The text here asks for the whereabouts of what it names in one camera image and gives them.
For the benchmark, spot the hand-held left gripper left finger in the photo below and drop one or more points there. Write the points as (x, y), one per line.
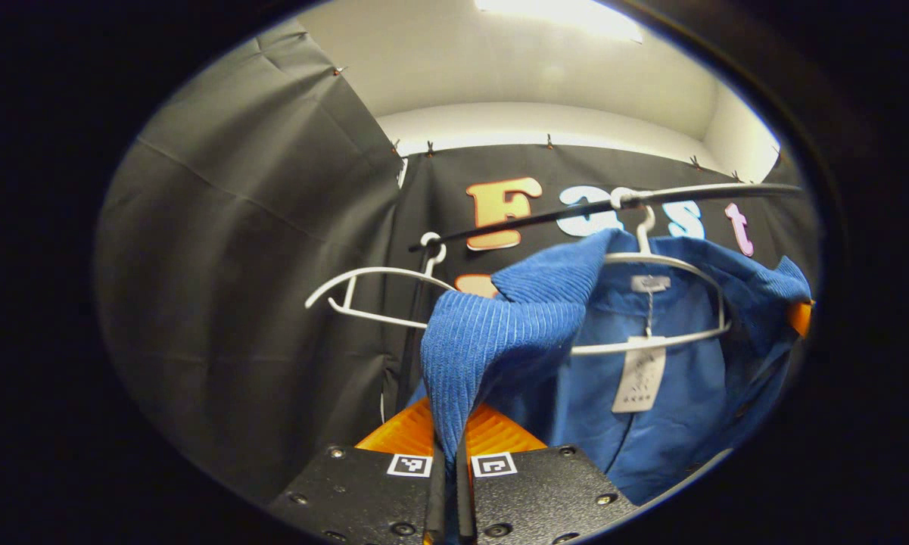
(434, 507)

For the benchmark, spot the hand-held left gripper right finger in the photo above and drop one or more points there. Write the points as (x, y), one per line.
(464, 511)

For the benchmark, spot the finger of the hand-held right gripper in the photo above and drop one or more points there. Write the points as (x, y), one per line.
(801, 318)

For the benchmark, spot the white plastic hanger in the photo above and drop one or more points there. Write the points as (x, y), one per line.
(643, 238)
(393, 270)

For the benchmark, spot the black metal clothes rack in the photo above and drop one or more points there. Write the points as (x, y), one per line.
(545, 216)

